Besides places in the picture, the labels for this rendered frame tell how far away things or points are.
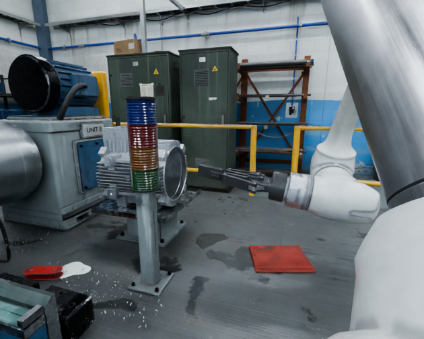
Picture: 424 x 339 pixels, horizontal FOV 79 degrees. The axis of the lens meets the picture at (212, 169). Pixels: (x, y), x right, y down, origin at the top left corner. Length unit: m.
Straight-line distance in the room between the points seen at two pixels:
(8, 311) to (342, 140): 0.75
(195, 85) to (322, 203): 3.07
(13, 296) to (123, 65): 3.81
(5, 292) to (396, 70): 0.54
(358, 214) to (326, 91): 4.66
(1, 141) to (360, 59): 0.82
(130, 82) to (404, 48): 3.93
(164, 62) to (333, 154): 3.26
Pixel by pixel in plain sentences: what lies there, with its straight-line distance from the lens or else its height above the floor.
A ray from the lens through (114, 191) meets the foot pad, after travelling 0.74.
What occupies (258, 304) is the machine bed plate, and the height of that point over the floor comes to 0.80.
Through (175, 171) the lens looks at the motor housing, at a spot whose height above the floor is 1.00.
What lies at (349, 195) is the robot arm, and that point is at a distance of 0.66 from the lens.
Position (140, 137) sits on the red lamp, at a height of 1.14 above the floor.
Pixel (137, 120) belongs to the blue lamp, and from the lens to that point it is 0.51.
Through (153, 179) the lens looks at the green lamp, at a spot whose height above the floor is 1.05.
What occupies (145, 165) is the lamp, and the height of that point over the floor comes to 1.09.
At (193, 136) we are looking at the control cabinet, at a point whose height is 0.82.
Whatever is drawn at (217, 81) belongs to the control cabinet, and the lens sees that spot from 3.49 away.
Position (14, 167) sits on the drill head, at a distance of 0.87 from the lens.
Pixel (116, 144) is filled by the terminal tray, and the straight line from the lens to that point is 0.76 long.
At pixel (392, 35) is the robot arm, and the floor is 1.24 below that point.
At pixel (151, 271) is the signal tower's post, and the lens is 0.63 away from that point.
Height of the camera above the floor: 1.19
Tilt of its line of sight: 13 degrees down
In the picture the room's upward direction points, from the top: straight up
